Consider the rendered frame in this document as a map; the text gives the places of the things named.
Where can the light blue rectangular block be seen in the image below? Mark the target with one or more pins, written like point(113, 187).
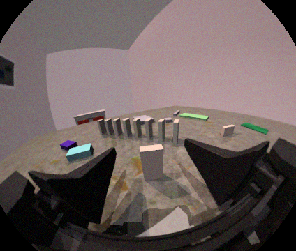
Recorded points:
point(79, 152)

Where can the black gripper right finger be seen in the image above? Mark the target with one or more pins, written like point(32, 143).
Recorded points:
point(223, 169)

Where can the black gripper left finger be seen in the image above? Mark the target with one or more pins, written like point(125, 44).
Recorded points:
point(85, 188)

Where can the purple rectangular block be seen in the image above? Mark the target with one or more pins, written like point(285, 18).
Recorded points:
point(68, 145)

